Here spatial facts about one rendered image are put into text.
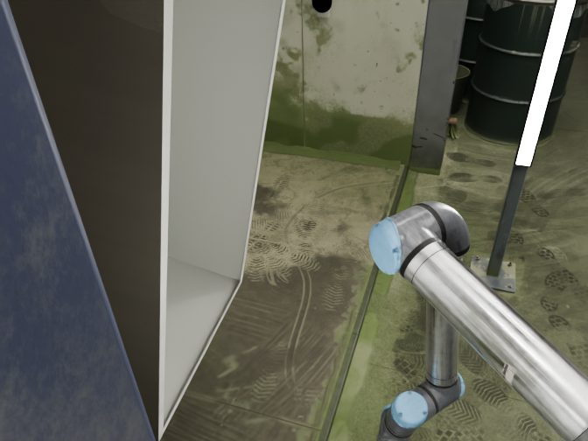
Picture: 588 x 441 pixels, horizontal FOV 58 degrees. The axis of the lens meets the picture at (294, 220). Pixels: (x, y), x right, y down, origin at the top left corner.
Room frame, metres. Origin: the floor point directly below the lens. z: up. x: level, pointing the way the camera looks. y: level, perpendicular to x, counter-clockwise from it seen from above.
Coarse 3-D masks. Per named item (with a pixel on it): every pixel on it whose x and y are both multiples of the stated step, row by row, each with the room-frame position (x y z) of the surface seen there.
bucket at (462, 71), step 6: (462, 66) 3.60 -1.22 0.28; (462, 72) 3.59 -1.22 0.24; (468, 72) 3.51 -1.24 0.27; (456, 78) 3.39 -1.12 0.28; (462, 78) 3.40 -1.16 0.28; (456, 84) 3.40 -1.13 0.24; (462, 84) 3.42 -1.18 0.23; (456, 90) 3.41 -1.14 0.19; (462, 90) 3.44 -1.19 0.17; (456, 96) 3.41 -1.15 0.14; (456, 102) 3.43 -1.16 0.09; (456, 108) 3.44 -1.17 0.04; (450, 114) 3.42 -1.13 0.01
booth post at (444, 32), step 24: (432, 0) 2.69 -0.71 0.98; (456, 0) 2.65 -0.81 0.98; (432, 24) 2.68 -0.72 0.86; (456, 24) 2.64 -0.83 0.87; (432, 48) 2.68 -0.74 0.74; (456, 48) 2.64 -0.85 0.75; (432, 72) 2.67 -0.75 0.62; (456, 72) 2.68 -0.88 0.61; (432, 96) 2.67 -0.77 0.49; (432, 120) 2.66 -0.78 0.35; (432, 144) 2.65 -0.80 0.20; (432, 168) 2.65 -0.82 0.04
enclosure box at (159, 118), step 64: (64, 0) 0.72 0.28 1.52; (128, 0) 0.69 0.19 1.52; (192, 0) 1.32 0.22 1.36; (256, 0) 1.27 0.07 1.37; (64, 64) 0.72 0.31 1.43; (128, 64) 0.69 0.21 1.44; (192, 64) 1.33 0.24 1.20; (256, 64) 1.28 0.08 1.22; (64, 128) 0.73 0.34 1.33; (128, 128) 0.70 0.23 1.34; (192, 128) 1.34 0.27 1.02; (256, 128) 1.28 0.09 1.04; (128, 192) 0.71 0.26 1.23; (192, 192) 1.35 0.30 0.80; (128, 256) 0.72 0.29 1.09; (192, 256) 1.36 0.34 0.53; (128, 320) 0.73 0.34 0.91; (192, 320) 1.13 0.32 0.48
